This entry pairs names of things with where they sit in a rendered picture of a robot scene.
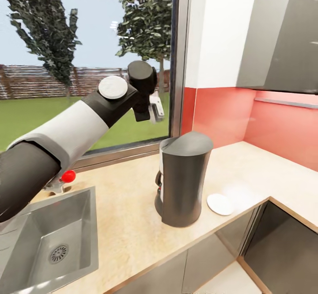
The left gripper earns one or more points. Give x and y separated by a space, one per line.
141 112

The coffee maker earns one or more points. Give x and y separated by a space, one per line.
182 166

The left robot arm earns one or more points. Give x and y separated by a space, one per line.
43 155

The saucer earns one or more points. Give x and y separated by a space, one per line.
220 204

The drop in sink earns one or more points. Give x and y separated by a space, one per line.
26 245

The fixed window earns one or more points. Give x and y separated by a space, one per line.
53 53

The paper coffee filter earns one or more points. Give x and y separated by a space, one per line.
152 118

